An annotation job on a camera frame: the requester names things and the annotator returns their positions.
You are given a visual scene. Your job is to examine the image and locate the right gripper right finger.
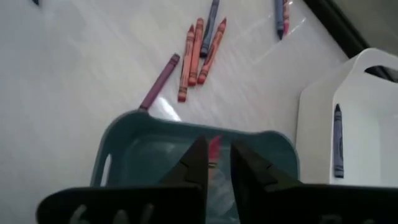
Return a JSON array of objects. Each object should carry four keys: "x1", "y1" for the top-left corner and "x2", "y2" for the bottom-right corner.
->
[{"x1": 231, "y1": 140, "x2": 398, "y2": 224}]

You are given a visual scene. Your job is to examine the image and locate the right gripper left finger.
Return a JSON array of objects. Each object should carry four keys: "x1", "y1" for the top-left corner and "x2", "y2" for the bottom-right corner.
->
[{"x1": 35, "y1": 136, "x2": 209, "y2": 224}]

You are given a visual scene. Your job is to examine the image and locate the red crayon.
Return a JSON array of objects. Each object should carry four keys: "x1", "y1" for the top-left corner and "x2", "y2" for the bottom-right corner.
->
[
  {"x1": 282, "y1": 0, "x2": 291, "y2": 35},
  {"x1": 206, "y1": 134, "x2": 233, "y2": 218},
  {"x1": 197, "y1": 17, "x2": 228, "y2": 85},
  {"x1": 187, "y1": 17, "x2": 205, "y2": 87},
  {"x1": 177, "y1": 24, "x2": 195, "y2": 103}
]

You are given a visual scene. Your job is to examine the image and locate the blue crayon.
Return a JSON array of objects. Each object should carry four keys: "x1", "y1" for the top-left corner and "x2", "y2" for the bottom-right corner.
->
[
  {"x1": 333, "y1": 103, "x2": 345, "y2": 179},
  {"x1": 274, "y1": 0, "x2": 285, "y2": 40},
  {"x1": 199, "y1": 0, "x2": 220, "y2": 58}
]

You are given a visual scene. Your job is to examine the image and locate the purple crayon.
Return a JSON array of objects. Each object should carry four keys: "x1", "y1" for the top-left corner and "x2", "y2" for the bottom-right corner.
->
[{"x1": 138, "y1": 53, "x2": 182, "y2": 112}]

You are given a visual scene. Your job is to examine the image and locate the small teal plastic bin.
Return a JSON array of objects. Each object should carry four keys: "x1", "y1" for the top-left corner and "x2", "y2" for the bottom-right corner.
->
[{"x1": 90, "y1": 110, "x2": 301, "y2": 224}]

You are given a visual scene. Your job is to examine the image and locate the white plastic bin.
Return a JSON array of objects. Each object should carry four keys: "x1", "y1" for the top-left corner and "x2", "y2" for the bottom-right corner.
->
[{"x1": 295, "y1": 47, "x2": 398, "y2": 189}]

